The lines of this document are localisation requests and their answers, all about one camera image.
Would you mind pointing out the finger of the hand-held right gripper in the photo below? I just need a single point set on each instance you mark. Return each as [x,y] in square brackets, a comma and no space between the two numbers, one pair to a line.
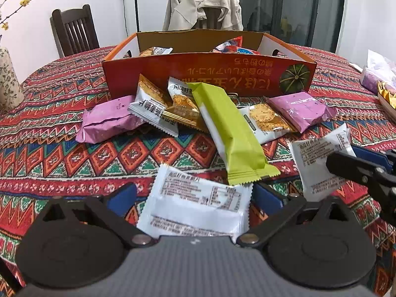
[371,157]
[352,167]

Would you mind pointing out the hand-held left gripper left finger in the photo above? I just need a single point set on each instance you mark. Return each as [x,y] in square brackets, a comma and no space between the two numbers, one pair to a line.
[122,199]

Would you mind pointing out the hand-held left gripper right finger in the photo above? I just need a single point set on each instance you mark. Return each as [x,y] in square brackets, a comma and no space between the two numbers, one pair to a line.
[267,199]

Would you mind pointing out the golden snack packet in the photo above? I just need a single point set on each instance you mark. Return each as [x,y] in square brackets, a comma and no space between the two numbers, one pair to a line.
[185,119]

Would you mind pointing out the orange cardboard box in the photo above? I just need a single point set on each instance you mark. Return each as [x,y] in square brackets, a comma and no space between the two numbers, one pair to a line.
[201,71]

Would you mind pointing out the bowl of yellow snacks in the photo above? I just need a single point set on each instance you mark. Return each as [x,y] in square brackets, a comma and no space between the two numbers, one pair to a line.
[388,97]

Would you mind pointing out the green snack packet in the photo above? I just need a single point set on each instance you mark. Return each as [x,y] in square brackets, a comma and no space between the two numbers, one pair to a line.
[235,136]

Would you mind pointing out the patterned red tablecloth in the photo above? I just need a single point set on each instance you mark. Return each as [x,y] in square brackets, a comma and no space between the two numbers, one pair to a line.
[62,161]

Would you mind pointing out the pink snack packet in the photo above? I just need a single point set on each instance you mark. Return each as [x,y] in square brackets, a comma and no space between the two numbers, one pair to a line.
[300,109]
[108,122]

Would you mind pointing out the purple tissue pack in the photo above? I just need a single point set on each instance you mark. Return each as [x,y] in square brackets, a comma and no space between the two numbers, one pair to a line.
[376,71]

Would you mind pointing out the red chips bag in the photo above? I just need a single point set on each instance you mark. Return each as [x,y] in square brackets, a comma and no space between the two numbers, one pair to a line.
[238,45]

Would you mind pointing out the floral ceramic vase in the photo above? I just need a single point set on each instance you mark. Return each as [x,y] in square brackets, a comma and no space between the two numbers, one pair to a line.
[9,80]

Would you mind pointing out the black framed glass door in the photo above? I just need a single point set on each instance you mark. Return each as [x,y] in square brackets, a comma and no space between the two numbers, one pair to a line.
[294,6]

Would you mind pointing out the dark wooden chair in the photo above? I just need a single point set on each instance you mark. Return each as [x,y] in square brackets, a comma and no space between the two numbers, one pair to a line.
[213,17]
[75,31]

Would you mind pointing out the black studio light stand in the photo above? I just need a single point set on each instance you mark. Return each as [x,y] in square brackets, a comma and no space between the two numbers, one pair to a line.
[136,3]

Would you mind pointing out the beige jacket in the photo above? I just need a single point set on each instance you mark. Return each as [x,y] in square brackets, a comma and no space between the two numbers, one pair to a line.
[198,9]

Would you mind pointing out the yellow flower branches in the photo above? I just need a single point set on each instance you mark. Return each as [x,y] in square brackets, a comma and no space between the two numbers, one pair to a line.
[18,9]

